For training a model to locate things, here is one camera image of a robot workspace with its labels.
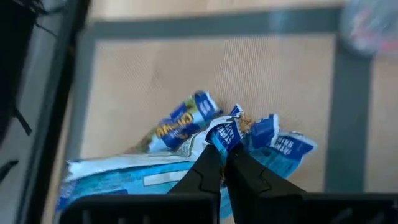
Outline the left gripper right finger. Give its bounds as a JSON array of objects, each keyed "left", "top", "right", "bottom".
[{"left": 224, "top": 142, "right": 398, "bottom": 224}]

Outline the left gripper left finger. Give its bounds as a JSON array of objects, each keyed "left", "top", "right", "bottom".
[{"left": 58, "top": 144, "right": 223, "bottom": 224}]

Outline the dark blue granola bar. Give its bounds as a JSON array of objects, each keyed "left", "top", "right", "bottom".
[
  {"left": 57, "top": 113, "right": 246, "bottom": 220},
  {"left": 244, "top": 113, "right": 318, "bottom": 180},
  {"left": 124, "top": 90, "right": 224, "bottom": 155}
]

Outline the grey-bordered mesh mat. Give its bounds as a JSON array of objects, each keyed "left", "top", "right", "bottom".
[{"left": 67, "top": 6, "right": 374, "bottom": 194}]

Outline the clear plastic bin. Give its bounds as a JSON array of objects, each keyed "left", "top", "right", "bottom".
[{"left": 338, "top": 0, "right": 398, "bottom": 59}]

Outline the black aluminium frame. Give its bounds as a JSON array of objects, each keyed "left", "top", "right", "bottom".
[{"left": 17, "top": 0, "right": 91, "bottom": 224}]

